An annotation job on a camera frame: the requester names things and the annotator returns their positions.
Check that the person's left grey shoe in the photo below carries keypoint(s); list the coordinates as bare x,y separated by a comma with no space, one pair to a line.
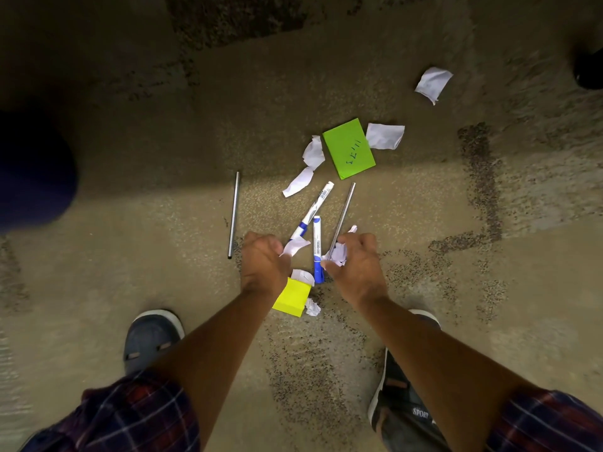
150,341

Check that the torn white paper scrap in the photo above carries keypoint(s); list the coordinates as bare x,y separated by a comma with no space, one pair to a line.
433,83
303,276
298,182
314,154
296,245
385,136

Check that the person's grey shoe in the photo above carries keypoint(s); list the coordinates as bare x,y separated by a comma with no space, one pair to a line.
400,400
150,341

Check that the person's left fingers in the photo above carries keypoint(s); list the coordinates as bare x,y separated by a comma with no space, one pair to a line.
264,242

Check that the green sticky note pad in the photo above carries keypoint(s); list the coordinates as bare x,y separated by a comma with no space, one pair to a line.
349,148

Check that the white paper ball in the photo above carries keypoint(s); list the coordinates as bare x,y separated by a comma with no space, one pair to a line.
339,254

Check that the black object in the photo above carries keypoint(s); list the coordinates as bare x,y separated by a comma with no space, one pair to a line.
590,70

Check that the person's left hand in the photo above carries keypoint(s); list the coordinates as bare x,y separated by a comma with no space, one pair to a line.
261,270

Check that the thin metal straw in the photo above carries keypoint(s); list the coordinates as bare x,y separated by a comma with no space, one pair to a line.
344,216
233,214

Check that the blue and white marker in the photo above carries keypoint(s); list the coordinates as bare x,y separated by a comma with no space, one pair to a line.
314,207
318,249

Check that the plaid shirt sleeve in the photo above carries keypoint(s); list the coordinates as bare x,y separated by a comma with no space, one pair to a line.
546,423
132,414

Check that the person's right hand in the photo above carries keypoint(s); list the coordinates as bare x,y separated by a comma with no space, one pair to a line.
360,275

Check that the small crumpled white paper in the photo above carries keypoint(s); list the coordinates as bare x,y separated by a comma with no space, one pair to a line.
312,307

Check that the plaid right shirt sleeve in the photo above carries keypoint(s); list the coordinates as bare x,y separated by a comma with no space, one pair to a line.
546,423

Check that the yellow sticky note pad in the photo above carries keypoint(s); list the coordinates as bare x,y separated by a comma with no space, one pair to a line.
292,298

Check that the dark blue round object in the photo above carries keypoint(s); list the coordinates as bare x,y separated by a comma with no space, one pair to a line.
33,176

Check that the person's right forearm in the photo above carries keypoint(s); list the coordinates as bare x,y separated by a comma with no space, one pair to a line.
433,367

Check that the person's left forearm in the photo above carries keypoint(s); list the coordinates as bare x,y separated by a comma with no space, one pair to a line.
212,353

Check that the plaid left shirt sleeve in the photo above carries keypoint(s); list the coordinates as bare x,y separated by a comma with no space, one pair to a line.
132,414

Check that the person's right grey shoe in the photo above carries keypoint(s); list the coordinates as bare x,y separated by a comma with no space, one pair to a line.
400,400

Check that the person's right thumb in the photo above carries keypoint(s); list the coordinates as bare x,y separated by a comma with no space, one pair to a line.
331,270

